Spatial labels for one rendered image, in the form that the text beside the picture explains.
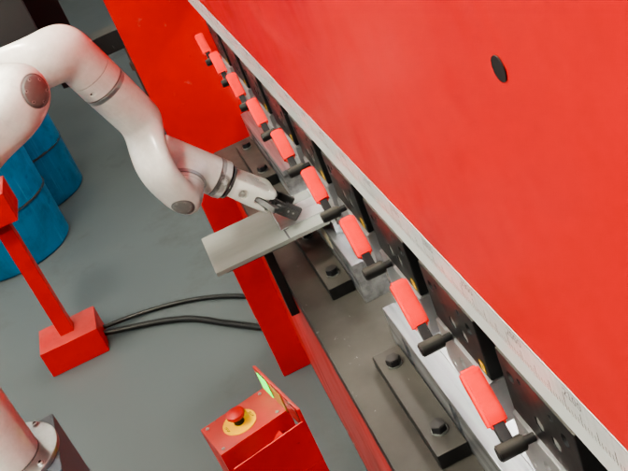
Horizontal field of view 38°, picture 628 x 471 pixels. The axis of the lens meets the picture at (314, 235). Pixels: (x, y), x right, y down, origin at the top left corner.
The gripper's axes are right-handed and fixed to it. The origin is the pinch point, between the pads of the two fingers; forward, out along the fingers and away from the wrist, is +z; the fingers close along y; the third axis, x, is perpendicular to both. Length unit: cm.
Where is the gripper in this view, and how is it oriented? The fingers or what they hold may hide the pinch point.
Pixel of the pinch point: (288, 206)
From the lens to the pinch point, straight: 202.0
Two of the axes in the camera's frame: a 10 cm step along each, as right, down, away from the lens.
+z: 8.4, 3.4, 4.3
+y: -2.8, -4.0, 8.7
